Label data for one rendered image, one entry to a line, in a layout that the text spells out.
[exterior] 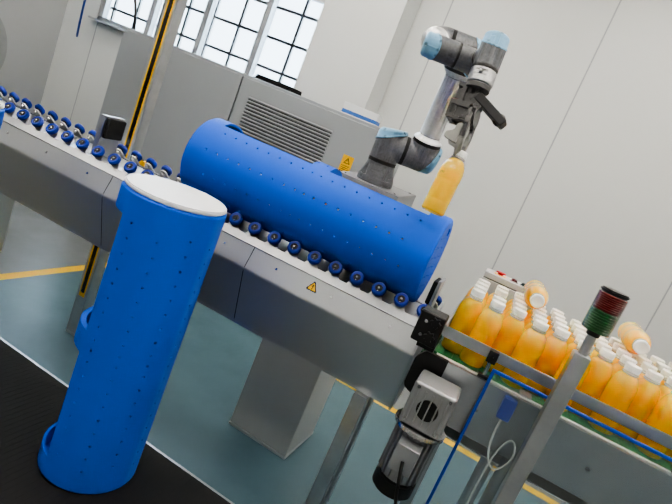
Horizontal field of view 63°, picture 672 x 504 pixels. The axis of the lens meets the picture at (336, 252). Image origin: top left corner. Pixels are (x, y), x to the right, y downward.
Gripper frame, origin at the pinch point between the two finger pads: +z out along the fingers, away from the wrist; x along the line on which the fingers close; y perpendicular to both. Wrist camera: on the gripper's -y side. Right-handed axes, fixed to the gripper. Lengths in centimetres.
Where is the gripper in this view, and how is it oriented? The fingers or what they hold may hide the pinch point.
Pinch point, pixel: (459, 153)
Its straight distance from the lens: 160.2
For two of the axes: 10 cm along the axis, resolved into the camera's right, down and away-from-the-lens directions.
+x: -3.7, -1.3, -9.2
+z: -3.6, 9.3, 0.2
